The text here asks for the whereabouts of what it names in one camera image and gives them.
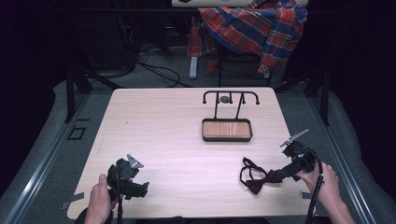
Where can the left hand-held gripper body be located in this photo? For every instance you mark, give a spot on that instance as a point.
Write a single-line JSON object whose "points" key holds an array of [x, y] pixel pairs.
{"points": [[124, 174]]}

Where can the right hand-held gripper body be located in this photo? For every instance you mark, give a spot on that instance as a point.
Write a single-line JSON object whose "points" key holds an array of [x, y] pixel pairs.
{"points": [[300, 158]]}

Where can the dark maroon bow tie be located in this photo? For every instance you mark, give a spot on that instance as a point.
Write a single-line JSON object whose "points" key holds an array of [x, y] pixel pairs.
{"points": [[257, 180]]}

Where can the person's right hand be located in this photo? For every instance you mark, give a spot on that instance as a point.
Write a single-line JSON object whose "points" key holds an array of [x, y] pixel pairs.
{"points": [[323, 183]]}

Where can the person's left hand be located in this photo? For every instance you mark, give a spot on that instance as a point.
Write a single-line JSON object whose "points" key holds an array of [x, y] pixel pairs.
{"points": [[99, 199]]}

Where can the grey tape strip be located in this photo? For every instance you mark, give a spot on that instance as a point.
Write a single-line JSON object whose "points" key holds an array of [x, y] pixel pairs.
{"points": [[305, 195], [73, 199]]}

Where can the black tape square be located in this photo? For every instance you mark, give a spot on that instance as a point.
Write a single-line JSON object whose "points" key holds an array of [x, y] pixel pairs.
{"points": [[76, 133]]}

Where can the black rack with wooden tray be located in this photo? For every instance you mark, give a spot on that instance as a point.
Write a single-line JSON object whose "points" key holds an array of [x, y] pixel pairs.
{"points": [[226, 129]]}

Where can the black metal stand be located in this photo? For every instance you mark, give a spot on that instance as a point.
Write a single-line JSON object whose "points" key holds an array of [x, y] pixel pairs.
{"points": [[77, 84], [314, 87]]}

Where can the small dark round object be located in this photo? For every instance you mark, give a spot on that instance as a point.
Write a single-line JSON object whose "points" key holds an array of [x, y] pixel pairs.
{"points": [[224, 99]]}

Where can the black metal chair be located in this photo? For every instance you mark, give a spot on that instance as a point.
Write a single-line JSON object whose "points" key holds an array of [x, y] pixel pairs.
{"points": [[243, 59]]}

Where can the red blue plaid shirt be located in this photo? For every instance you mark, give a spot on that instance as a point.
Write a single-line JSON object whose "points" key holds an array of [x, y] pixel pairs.
{"points": [[252, 28]]}

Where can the aluminium floor rail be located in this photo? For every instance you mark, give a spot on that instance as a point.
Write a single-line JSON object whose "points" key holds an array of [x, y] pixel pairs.
{"points": [[345, 168], [37, 168]]}

